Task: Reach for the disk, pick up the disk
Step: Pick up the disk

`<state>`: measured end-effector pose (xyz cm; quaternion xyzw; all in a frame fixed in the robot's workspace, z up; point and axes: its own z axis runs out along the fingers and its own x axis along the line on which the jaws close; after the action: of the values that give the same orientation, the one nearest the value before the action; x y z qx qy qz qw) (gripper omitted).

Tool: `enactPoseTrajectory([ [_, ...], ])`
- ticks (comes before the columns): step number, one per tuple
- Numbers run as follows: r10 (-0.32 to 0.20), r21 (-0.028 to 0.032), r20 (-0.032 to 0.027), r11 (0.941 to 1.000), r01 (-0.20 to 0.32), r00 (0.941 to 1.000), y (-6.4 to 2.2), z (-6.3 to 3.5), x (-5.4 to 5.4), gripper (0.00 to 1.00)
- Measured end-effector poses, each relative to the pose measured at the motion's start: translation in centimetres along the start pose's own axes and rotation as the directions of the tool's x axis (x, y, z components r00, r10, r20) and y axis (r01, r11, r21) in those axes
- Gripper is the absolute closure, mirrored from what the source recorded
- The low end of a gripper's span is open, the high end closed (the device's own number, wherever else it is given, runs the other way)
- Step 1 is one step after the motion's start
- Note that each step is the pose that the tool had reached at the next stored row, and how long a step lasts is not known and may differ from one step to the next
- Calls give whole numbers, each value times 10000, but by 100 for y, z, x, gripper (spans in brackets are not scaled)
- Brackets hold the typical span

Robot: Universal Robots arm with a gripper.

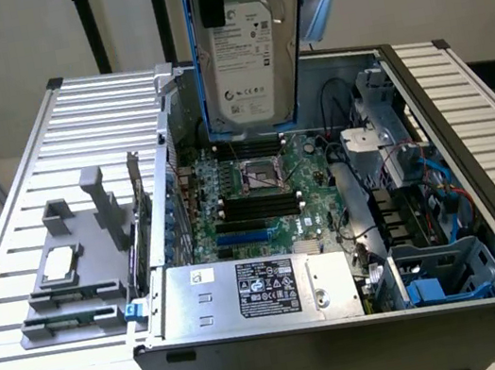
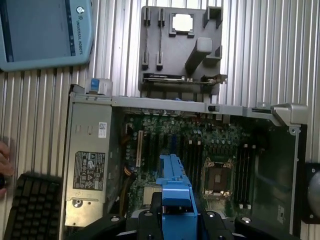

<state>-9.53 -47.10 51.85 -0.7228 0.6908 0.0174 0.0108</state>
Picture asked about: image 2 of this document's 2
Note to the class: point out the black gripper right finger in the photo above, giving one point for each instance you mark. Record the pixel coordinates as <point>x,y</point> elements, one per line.
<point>212,225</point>

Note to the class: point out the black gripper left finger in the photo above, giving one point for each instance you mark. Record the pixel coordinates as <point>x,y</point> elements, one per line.
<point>156,220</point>

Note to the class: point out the person's hand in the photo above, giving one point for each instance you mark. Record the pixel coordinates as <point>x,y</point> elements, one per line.
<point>5,157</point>

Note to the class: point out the silver chipset heatsink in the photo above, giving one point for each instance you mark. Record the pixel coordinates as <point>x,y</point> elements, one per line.
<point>152,197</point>

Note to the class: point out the CPU socket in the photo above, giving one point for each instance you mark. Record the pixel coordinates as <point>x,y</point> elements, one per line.
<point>218,178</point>

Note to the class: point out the RAM slot with white clips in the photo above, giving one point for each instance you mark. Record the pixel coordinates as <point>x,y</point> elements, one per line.
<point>243,175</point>
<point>191,160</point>
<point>251,175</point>
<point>199,165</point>

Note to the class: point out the white expansion slot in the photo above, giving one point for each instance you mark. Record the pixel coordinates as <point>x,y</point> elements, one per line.
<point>139,147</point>

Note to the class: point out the open grey PC case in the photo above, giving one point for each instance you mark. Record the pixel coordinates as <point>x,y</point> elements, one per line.
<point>275,162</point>

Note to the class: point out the green motherboard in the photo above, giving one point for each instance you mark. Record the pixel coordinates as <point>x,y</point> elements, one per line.
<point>220,135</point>

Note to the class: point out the grey power supply unit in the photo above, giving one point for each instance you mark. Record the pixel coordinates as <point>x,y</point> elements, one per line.
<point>87,140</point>

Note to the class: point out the black fan with grey hub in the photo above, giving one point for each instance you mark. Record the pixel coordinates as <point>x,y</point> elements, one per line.
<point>313,192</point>

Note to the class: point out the black keyboard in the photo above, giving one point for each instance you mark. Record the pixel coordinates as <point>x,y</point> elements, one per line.
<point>35,207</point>

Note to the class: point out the graphics card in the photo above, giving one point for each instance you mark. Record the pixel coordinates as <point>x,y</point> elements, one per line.
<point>175,79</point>

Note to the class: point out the blue and white plastic tab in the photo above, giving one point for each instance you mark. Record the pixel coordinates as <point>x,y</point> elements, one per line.
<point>100,86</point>

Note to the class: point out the grey parts rack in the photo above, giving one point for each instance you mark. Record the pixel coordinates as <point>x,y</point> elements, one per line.
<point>175,50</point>

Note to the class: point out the silver CPU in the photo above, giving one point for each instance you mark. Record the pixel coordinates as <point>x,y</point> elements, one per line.
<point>183,22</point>

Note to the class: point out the Universal Robots teach pendant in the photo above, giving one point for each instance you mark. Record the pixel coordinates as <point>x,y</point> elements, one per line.
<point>37,32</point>

